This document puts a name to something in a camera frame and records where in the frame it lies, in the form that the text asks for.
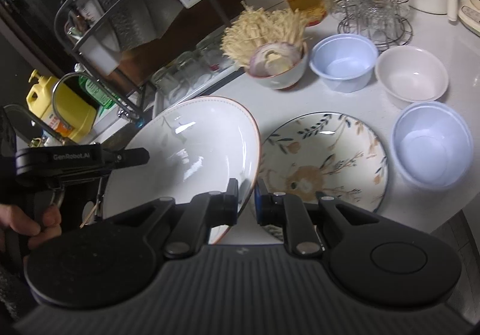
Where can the blue plastic bowl near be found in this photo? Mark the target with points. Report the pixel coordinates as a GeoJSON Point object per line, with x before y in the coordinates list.
{"type": "Point", "coordinates": [431, 146]}

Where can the glass cup middle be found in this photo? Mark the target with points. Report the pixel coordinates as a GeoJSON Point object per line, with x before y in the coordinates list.
{"type": "Point", "coordinates": [191, 69]}

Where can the white ceramic bowl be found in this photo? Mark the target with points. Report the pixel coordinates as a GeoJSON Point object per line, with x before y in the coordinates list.
{"type": "Point", "coordinates": [411, 75]}

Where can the enoki mushroom bunch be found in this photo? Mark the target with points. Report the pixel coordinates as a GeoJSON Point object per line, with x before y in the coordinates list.
{"type": "Point", "coordinates": [257, 27]}

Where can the glass cup left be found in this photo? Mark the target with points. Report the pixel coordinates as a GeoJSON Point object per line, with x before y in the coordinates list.
{"type": "Point", "coordinates": [171, 84]}

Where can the floral patterned plate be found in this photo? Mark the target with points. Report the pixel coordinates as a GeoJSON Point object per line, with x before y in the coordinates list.
{"type": "Point", "coordinates": [328, 152]}

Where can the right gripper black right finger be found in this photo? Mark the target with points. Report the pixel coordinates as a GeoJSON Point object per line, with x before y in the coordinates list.
{"type": "Point", "coordinates": [288, 211]}

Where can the large white plate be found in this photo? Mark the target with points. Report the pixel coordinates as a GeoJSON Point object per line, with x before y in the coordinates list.
{"type": "Point", "coordinates": [195, 147]}

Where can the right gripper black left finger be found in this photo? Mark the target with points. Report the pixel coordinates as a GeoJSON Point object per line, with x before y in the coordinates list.
{"type": "Point", "coordinates": [204, 212]}

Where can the black dish rack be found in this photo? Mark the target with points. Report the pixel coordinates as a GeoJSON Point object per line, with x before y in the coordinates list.
{"type": "Point", "coordinates": [121, 43]}

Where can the yellow detergent jug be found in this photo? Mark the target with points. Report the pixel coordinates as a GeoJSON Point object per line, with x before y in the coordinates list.
{"type": "Point", "coordinates": [64, 111]}

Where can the blue plastic bowl far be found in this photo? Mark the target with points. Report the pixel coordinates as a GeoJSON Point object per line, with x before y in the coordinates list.
{"type": "Point", "coordinates": [345, 62]}

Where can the chrome curved faucet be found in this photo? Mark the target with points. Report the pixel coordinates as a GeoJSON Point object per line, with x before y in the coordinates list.
{"type": "Point", "coordinates": [130, 107]}

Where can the green dish soap bottle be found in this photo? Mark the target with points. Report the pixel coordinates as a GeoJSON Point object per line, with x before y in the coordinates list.
{"type": "Point", "coordinates": [90, 87]}

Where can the person's left hand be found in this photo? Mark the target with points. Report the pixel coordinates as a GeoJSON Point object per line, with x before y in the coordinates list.
{"type": "Point", "coordinates": [12, 217]}

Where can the blue plastic bowl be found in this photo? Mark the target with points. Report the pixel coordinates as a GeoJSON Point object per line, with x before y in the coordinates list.
{"type": "Point", "coordinates": [345, 62]}
{"type": "Point", "coordinates": [431, 146]}

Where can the bowl with onion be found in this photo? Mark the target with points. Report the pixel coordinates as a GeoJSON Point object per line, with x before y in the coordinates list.
{"type": "Point", "coordinates": [278, 65]}

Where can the glass cup right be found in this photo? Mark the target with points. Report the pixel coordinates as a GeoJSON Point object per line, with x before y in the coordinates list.
{"type": "Point", "coordinates": [211, 52]}

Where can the glass cup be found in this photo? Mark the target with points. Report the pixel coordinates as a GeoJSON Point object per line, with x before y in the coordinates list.
{"type": "Point", "coordinates": [171, 84]}
{"type": "Point", "coordinates": [211, 52]}
{"type": "Point", "coordinates": [191, 69]}

